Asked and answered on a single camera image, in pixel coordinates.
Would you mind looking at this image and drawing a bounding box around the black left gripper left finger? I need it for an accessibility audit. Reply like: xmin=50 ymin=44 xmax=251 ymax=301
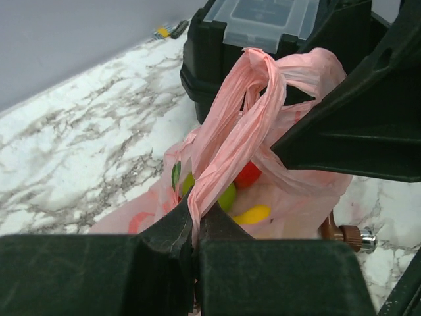
xmin=1 ymin=199 xmax=194 ymax=315

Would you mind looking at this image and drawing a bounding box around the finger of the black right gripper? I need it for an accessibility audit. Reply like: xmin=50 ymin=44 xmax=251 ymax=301
xmin=272 ymin=1 xmax=420 ymax=182
xmin=378 ymin=263 xmax=420 ymax=316

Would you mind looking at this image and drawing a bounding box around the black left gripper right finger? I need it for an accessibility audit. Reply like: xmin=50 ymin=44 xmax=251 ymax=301
xmin=198 ymin=206 xmax=375 ymax=315

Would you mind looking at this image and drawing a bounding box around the yellow fake mango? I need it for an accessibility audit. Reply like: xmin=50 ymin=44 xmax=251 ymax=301
xmin=232 ymin=205 xmax=271 ymax=224

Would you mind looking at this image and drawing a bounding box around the pink plastic bag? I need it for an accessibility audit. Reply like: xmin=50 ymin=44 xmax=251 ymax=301
xmin=90 ymin=48 xmax=351 ymax=240

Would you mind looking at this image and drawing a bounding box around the green fake fruit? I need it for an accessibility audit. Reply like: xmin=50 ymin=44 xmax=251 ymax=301
xmin=182 ymin=172 xmax=237 ymax=213

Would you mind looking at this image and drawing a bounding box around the red fake fruit in bag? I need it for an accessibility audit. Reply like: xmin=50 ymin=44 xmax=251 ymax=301
xmin=234 ymin=161 xmax=262 ymax=189

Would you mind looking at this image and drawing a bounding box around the black plastic toolbox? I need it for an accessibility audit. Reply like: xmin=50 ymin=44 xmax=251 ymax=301
xmin=179 ymin=0 xmax=405 ymax=125

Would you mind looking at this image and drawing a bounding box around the yellow and black bit set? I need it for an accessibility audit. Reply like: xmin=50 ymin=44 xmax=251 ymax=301
xmin=153 ymin=20 xmax=189 ymax=40

